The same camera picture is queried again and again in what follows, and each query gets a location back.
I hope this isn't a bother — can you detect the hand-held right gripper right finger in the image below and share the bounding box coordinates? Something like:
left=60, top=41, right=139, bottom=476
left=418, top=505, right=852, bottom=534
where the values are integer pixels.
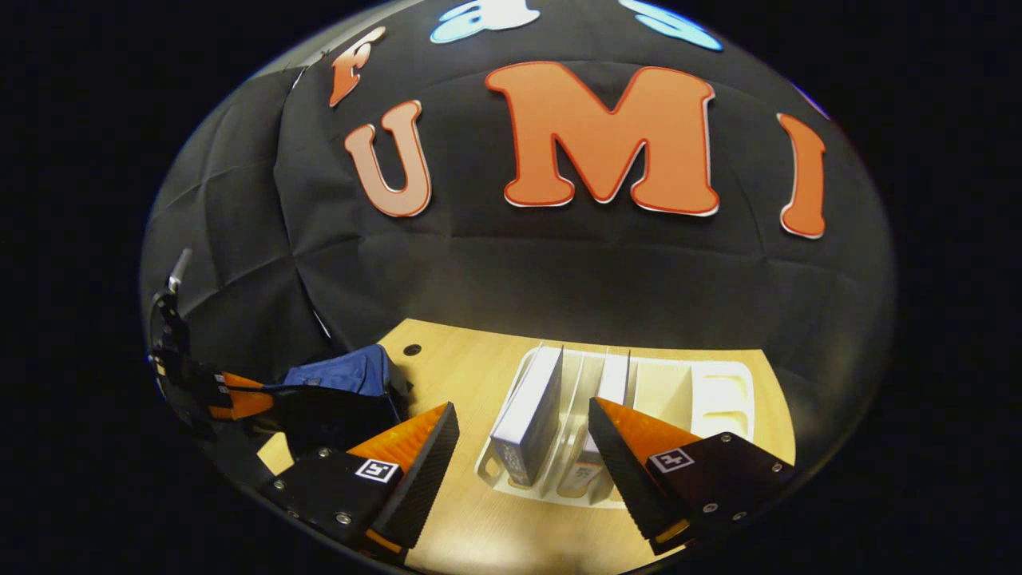
left=588, top=397, right=797, bottom=556

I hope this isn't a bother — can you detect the blue spine book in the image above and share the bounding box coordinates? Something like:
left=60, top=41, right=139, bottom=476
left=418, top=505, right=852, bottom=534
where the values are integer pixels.
left=489, top=344, right=564, bottom=489

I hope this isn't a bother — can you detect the grey spine book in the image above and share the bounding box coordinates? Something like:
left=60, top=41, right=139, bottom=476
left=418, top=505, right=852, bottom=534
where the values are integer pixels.
left=557, top=351, right=633, bottom=501

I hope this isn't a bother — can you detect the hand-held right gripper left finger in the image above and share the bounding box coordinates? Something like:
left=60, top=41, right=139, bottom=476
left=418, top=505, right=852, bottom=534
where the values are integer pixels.
left=259, top=402, right=460, bottom=564

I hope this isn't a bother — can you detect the white plastic bookshelf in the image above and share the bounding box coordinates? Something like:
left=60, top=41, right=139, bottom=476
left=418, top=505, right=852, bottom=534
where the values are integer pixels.
left=475, top=343, right=756, bottom=510

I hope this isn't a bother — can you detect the blue schoolbag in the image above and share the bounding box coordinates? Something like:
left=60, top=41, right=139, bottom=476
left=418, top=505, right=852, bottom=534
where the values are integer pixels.
left=263, top=344, right=413, bottom=461

